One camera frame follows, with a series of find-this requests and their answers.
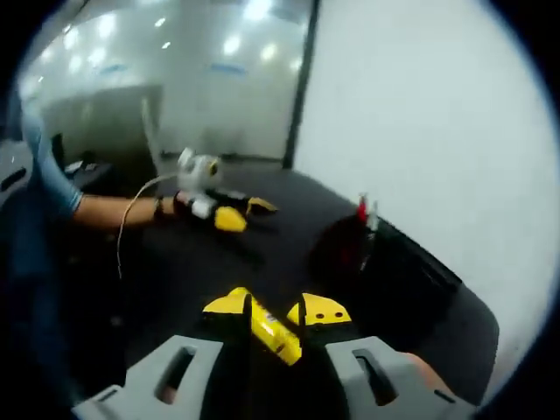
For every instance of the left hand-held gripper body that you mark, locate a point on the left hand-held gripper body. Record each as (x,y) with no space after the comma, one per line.
(199,175)

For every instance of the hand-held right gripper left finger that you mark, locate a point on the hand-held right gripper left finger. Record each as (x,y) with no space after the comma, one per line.
(153,380)

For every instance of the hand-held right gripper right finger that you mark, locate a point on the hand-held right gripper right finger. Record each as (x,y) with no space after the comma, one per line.
(372,385)

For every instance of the yellow glue stick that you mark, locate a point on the yellow glue stick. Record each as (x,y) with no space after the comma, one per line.
(271,332)

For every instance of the black mesh holder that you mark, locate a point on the black mesh holder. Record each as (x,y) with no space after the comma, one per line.
(394,271)

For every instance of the person's right hand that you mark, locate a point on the person's right hand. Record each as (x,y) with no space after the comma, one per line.
(426,372)

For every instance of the black wrist band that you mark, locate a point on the black wrist band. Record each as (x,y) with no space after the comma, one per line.
(158,206)

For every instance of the white curved pole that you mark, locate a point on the white curved pole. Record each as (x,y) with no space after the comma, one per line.
(151,135)

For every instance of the black frame post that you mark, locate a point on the black frame post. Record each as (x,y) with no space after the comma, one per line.
(302,87)

